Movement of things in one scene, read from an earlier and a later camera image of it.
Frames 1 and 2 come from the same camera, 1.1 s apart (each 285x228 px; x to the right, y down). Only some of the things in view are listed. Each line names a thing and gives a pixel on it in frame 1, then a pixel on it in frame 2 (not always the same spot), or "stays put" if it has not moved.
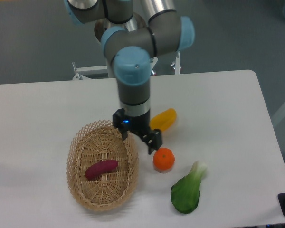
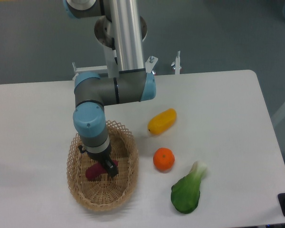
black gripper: [140, 124] -> [105, 155]
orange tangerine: [164, 158] stays put
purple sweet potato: [93, 172] stays put
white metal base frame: [82, 71] stays put
